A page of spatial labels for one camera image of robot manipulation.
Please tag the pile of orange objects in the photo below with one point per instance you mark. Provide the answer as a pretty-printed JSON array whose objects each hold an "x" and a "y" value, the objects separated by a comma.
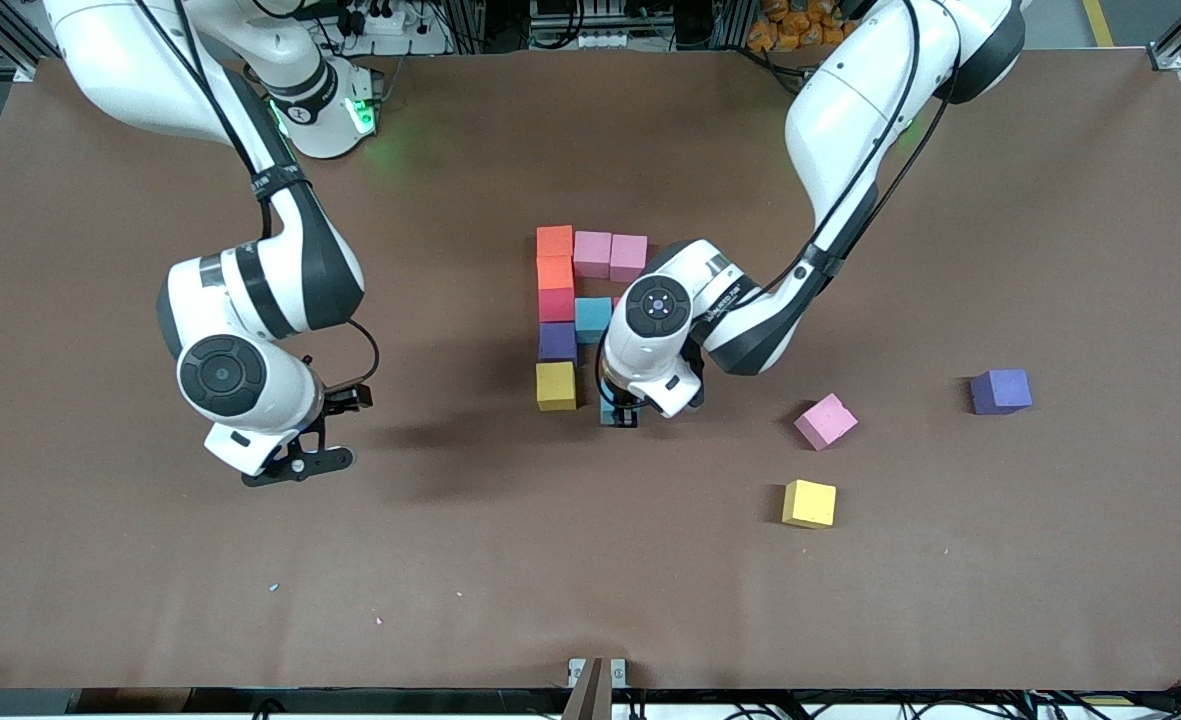
[{"x": 790, "y": 25}]

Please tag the light pink foam cube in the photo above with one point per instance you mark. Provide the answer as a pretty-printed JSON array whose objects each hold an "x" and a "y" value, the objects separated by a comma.
[
  {"x": 628, "y": 257},
  {"x": 826, "y": 421}
]

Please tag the brown table cover sheet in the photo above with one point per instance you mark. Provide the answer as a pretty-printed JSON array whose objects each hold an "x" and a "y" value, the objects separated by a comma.
[{"x": 590, "y": 560}]

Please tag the yellow foam cube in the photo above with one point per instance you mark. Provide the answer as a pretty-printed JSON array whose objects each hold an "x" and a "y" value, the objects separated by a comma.
[
  {"x": 810, "y": 504},
  {"x": 556, "y": 387}
]

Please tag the metal table edge bracket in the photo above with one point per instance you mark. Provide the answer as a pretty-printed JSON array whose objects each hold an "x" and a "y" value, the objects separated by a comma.
[{"x": 577, "y": 668}]

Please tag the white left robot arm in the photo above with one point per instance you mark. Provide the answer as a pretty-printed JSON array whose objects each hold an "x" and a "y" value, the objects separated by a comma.
[{"x": 658, "y": 308}]

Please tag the purple foam cube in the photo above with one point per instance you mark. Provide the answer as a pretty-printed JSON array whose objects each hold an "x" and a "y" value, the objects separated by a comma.
[
  {"x": 1000, "y": 391},
  {"x": 557, "y": 343}
]

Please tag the dusty pink foam cube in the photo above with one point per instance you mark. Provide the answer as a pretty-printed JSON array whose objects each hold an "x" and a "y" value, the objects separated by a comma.
[{"x": 593, "y": 255}]

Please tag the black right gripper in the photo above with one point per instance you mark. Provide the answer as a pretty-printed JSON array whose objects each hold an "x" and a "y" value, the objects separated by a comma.
[{"x": 341, "y": 400}]

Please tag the brown camera stand pole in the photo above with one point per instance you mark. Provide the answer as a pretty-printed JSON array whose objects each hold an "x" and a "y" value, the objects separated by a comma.
[{"x": 590, "y": 700}]

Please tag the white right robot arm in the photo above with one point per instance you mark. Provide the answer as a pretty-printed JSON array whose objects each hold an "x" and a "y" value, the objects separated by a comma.
[{"x": 220, "y": 375}]

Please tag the white power strip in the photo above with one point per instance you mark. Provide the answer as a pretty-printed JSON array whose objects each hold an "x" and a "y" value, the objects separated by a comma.
[
  {"x": 590, "y": 40},
  {"x": 390, "y": 20}
]

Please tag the orange foam cube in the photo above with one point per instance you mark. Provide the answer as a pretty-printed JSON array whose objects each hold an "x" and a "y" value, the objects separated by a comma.
[
  {"x": 555, "y": 273},
  {"x": 555, "y": 242}
]

